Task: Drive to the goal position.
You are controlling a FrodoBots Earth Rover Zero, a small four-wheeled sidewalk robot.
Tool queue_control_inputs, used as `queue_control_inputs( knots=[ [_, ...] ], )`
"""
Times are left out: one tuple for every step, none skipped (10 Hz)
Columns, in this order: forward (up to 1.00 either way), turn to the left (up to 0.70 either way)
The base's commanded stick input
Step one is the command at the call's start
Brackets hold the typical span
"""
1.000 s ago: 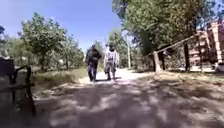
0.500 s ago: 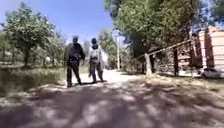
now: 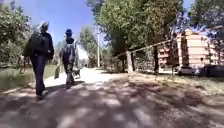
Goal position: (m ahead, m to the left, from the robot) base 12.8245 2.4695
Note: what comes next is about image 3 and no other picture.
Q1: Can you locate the pale pole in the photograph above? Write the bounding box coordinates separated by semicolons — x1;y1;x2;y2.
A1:
95;31;102;69

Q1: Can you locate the small dog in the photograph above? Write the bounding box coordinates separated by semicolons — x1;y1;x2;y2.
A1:
72;68;82;79

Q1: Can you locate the pale dirt path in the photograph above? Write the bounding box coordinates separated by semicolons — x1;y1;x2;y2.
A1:
0;66;224;128

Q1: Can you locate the person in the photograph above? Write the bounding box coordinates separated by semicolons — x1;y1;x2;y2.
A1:
20;20;56;101
54;28;80;90

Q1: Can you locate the row of trees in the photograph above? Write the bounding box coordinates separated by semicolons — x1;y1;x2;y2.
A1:
0;0;224;73

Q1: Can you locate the white car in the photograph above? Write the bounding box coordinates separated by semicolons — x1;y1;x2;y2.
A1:
176;65;201;77

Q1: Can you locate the grass stretch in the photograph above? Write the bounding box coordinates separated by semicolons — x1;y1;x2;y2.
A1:
133;71;224;98
0;63;59;93

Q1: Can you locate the orange apartment building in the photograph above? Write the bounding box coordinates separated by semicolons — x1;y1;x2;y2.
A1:
156;28;224;68

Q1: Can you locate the barrier with post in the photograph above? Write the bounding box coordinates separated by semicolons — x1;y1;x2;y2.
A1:
113;38;179;74

